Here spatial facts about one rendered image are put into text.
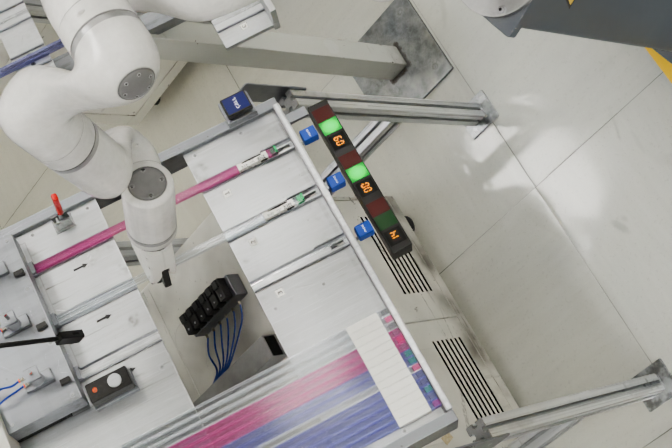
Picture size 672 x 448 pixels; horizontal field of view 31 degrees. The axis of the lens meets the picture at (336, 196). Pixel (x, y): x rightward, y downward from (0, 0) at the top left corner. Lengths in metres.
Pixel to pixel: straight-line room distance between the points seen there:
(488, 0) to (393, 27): 1.05
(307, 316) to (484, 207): 0.85
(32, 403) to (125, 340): 0.19
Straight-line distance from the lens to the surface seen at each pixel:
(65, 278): 2.25
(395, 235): 2.19
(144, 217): 1.94
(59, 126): 1.66
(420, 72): 2.99
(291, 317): 2.14
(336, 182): 2.22
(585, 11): 2.15
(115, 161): 1.80
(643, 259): 2.67
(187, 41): 2.50
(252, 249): 2.20
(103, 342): 2.19
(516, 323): 2.85
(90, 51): 1.55
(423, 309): 2.76
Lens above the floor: 2.35
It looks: 48 degrees down
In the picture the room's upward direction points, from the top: 91 degrees counter-clockwise
